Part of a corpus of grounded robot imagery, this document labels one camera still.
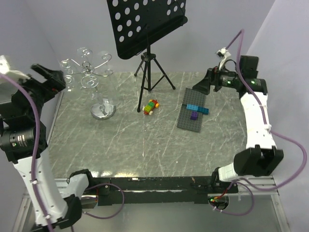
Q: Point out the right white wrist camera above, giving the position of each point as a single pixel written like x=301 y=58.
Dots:
x=223 y=54

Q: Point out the black perforated music stand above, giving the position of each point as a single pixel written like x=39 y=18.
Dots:
x=137 y=24

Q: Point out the blue lego brick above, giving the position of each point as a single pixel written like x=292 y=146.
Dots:
x=200 y=109

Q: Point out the colourful lego toy car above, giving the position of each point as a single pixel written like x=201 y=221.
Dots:
x=149 y=108

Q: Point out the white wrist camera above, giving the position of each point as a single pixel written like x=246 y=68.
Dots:
x=8 y=70
x=223 y=54

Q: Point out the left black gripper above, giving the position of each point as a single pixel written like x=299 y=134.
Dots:
x=55 y=80

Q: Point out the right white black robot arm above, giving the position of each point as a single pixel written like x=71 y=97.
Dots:
x=261 y=156

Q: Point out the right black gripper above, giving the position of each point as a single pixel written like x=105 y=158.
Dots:
x=213 y=77

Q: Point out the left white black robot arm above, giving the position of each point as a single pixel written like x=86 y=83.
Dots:
x=23 y=140

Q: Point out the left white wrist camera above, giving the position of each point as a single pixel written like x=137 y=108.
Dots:
x=8 y=70

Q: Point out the purple lego brick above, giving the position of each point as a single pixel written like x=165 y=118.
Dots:
x=194 y=115

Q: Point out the grey lego baseplate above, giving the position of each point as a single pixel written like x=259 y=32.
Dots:
x=184 y=122

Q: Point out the chrome wine glass rack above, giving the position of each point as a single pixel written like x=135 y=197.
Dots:
x=84 y=75

